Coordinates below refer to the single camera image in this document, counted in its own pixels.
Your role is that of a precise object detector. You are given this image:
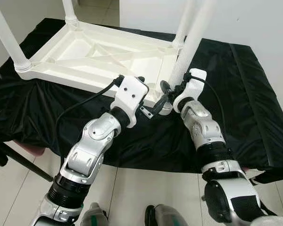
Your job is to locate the white plastic table leg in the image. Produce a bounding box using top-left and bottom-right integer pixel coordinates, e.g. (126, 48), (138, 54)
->
(166, 0), (217, 92)
(62, 0), (80, 26)
(0, 5), (33, 72)
(172, 0), (198, 49)

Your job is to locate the black table cloth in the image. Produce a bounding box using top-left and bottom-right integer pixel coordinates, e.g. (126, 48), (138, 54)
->
(0, 18), (283, 172)

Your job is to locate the grey left robot foot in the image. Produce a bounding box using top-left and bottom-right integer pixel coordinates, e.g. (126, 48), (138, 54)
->
(80, 202), (109, 226)

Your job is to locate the black metal table leg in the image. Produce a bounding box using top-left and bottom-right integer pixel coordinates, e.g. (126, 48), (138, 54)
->
(0, 141), (52, 182)

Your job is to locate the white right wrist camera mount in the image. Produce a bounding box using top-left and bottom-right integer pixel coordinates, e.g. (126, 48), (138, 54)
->
(172, 68), (207, 113)

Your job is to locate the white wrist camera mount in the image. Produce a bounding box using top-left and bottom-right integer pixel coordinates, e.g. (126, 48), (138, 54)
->
(172, 68), (207, 113)
(111, 75), (149, 128)

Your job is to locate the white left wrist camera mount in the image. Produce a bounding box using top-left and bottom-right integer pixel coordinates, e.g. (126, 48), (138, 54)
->
(111, 75), (149, 128)

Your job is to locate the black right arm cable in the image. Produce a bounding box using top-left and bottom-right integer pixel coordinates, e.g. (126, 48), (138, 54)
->
(191, 75), (227, 137)

